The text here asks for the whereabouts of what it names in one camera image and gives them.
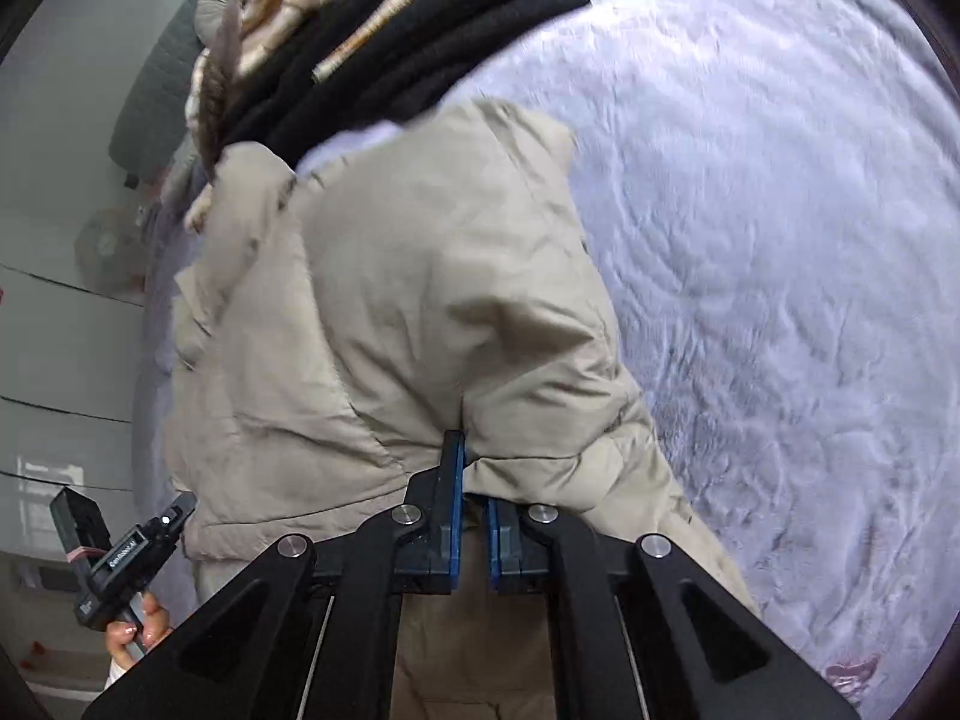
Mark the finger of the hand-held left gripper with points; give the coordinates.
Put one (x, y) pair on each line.
(176, 514)

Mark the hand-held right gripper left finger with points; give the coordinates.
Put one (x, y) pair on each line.
(454, 476)

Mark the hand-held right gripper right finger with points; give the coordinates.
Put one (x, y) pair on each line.
(493, 540)

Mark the beige puffer jacket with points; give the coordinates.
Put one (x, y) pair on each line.
(420, 300)

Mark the person's left forearm white sleeve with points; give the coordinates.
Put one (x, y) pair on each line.
(114, 676)

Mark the person's left hand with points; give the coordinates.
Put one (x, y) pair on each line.
(146, 626)

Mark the white electric fan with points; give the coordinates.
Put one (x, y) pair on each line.
(105, 247)

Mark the lavender embossed plush blanket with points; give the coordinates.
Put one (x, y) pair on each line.
(750, 240)

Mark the grey quilted headboard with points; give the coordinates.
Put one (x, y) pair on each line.
(154, 90)

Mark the black folded garment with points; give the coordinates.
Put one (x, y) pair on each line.
(450, 37)

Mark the cream and brown twisted knit garment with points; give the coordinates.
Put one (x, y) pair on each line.
(270, 7)

